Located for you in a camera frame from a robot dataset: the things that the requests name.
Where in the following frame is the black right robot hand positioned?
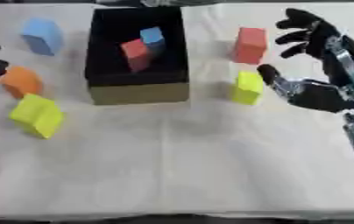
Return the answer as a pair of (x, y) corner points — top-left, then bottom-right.
(255, 7), (354, 114)

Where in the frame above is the black open cardboard box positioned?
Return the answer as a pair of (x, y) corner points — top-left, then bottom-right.
(83, 6), (191, 106)

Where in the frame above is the orange rounded block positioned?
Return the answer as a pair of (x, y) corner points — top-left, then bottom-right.
(0, 66), (46, 100)

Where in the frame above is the large light blue block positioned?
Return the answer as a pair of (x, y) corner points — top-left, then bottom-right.
(20, 17), (66, 57)

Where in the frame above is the large yellow-green block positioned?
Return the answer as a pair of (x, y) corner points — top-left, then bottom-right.
(8, 93), (66, 140)

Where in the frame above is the small yellow-green block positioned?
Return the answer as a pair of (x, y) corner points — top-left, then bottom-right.
(229, 70), (266, 106)

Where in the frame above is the tall red block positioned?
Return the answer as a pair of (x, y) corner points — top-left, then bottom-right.
(230, 26), (268, 66)

